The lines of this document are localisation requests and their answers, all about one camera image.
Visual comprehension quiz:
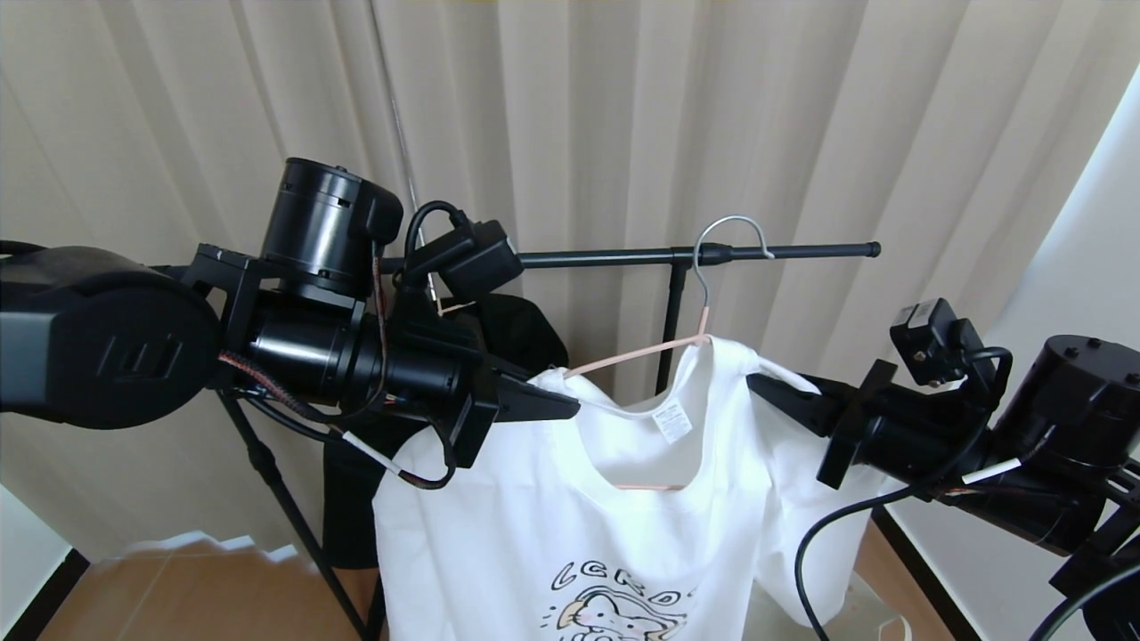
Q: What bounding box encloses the white laundry basket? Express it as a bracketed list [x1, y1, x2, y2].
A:
[744, 570, 915, 641]

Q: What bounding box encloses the white garment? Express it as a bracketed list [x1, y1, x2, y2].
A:
[371, 336, 893, 641]

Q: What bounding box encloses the pink clothes hanger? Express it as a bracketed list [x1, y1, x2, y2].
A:
[427, 272, 478, 318]
[562, 215, 777, 492]

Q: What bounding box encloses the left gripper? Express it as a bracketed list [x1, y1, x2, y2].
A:
[381, 312, 501, 471]

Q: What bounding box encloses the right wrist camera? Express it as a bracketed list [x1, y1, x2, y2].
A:
[891, 298, 989, 393]

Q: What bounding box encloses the black garment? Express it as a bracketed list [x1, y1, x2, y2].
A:
[321, 293, 569, 571]

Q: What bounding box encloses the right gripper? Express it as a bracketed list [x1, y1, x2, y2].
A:
[814, 358, 989, 491]

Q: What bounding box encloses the beige curtain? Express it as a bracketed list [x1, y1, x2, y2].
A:
[0, 0, 1140, 562]

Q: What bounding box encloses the black clothes rack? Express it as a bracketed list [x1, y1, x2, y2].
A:
[151, 241, 882, 641]

